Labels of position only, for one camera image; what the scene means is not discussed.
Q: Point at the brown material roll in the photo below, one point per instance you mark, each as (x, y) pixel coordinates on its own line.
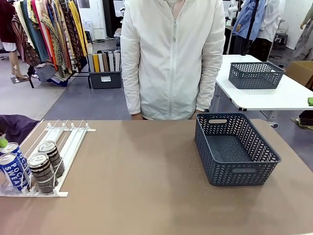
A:
(105, 62)

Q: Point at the white material roll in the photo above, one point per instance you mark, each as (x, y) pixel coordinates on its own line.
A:
(101, 62)
(117, 61)

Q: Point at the blue Pocari Sweat can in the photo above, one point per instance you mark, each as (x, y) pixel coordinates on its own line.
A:
(14, 173)
(11, 147)

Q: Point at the black garment stand pole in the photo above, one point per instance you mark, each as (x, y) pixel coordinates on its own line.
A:
(250, 29)

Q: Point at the small green object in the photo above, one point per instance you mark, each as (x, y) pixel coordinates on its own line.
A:
(310, 101)

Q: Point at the person left hand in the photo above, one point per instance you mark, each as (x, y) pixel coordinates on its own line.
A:
(195, 115)

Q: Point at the person torso in white jacket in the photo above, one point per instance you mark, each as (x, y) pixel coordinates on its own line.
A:
(171, 61)

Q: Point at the person right forearm white sleeve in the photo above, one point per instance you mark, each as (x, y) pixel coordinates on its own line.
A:
(133, 98)

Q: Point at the grey fabric pile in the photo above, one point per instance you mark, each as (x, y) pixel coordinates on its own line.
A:
(46, 73)

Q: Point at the light grey material roll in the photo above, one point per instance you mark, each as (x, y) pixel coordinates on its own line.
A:
(111, 61)

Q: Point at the person right hand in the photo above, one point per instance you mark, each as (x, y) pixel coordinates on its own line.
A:
(136, 117)

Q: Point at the orange hanging garment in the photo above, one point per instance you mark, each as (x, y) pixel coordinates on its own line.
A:
(51, 51)

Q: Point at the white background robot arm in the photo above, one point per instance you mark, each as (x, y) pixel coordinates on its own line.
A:
(233, 8)

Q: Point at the black Pepsi can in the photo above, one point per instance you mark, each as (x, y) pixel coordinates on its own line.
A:
(52, 151)
(42, 173)

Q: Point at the grey step stool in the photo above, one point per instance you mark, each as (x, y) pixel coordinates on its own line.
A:
(281, 39)

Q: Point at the yellow hanging garment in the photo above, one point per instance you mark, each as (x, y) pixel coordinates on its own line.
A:
(78, 27)

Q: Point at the grey plastic storage bin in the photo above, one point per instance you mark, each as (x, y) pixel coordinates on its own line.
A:
(105, 79)

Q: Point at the white can dispenser rack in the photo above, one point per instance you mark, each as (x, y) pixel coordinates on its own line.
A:
(71, 144)

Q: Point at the dark grey plastic lattice basket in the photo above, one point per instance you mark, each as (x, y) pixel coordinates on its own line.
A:
(254, 78)
(232, 149)

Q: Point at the black clothes rack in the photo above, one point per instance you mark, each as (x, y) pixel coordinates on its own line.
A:
(31, 82)

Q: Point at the person left forearm white sleeve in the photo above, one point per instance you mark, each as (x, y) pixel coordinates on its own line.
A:
(207, 93)

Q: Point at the teal hanging garment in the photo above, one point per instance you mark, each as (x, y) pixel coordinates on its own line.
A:
(36, 41)

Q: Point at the beige hanging garment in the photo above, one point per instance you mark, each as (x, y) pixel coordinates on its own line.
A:
(23, 22)

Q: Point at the background work table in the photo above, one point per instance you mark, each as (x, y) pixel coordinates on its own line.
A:
(118, 31)

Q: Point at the yellow material roll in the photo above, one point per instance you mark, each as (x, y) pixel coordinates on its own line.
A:
(96, 63)

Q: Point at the white side table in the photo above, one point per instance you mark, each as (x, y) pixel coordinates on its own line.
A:
(269, 98)

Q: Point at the brown cardboard box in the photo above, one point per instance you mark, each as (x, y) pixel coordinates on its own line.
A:
(299, 72)

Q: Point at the mannequin in maroon dress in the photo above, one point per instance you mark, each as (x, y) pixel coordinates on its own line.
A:
(7, 22)

